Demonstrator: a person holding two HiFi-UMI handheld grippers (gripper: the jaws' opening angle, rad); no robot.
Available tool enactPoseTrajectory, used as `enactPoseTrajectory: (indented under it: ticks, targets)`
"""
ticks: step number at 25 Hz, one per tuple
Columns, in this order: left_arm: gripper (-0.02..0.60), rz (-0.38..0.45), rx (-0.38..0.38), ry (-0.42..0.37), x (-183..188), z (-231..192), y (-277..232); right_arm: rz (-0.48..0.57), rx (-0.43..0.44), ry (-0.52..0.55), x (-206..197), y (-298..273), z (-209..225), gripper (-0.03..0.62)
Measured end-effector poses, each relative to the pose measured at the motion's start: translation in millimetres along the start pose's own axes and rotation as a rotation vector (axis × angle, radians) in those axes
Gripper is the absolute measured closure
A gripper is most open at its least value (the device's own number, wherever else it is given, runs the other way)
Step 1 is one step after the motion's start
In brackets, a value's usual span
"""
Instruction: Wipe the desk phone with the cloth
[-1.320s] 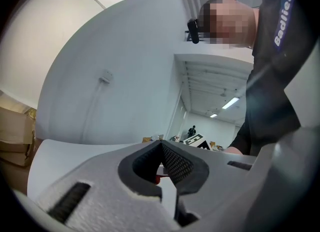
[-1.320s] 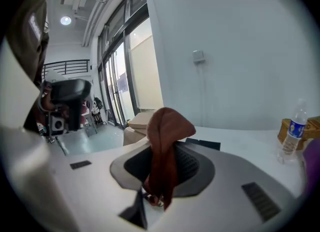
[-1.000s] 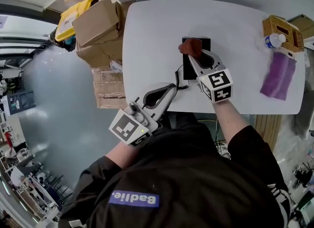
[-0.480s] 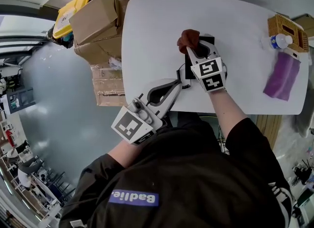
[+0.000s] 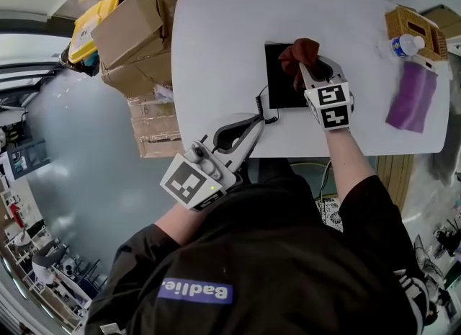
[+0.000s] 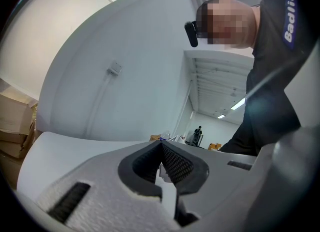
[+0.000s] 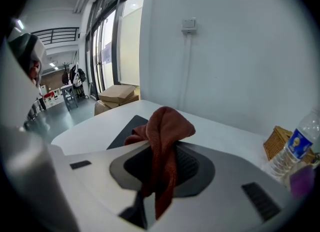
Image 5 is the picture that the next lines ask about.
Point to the woven wicker tissue box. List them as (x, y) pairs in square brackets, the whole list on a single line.
[(399, 20)]

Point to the purple cloth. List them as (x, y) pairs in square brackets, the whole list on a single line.
[(412, 97)]

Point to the large open cardboard box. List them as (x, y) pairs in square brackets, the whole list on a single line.
[(126, 27)]

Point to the clear plastic water bottle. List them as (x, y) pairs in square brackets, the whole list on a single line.
[(403, 45)]

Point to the brown cardboard box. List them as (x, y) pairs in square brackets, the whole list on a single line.
[(444, 20)]

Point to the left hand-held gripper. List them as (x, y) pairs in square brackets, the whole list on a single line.
[(187, 182)]

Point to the wooden desk side panel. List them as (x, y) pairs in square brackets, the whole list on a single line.
[(394, 178)]

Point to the black white patterned rug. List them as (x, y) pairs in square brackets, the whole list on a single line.
[(329, 214)]

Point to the dark red cloth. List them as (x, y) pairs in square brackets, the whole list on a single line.
[(299, 54)]

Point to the person's left forearm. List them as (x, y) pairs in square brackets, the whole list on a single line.
[(176, 223)]

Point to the person's right forearm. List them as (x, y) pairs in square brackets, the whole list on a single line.
[(347, 164)]

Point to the person's black shirt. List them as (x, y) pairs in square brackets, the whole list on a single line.
[(273, 254)]

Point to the flattened taped cardboard box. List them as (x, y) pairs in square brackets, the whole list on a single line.
[(133, 76)]

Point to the grey fluffy rug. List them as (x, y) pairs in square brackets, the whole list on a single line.
[(446, 168)]

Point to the black bag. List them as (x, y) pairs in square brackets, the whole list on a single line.
[(81, 67)]

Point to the yellow plastic bag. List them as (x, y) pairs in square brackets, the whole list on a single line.
[(88, 23)]

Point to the black desk phone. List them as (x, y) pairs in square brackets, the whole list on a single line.
[(281, 85)]

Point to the person's black striped trousers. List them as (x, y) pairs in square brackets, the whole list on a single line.
[(414, 294)]

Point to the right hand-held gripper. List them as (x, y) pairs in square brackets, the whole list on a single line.
[(333, 108)]

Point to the white metal shelving rack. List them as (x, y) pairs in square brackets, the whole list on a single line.
[(54, 276)]

